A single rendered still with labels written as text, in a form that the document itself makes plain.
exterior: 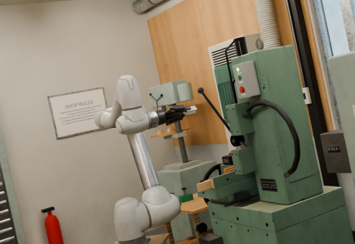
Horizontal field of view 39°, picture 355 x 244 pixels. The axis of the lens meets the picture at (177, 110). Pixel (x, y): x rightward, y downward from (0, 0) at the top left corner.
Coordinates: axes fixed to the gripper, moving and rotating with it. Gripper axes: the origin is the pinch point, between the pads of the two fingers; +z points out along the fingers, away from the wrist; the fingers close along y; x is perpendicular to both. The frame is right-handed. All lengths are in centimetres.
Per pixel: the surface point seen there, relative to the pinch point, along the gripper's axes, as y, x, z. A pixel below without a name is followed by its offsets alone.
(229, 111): 19.3, -23.1, 4.7
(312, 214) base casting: -2, -77, 24
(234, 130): 13.7, -30.8, 4.7
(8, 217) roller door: -253, 139, -71
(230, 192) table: -20.0, -42.8, 5.0
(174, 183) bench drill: -205, 91, 79
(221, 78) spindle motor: 17.5, 1.2, 15.5
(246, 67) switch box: 44.2, -21.2, 8.0
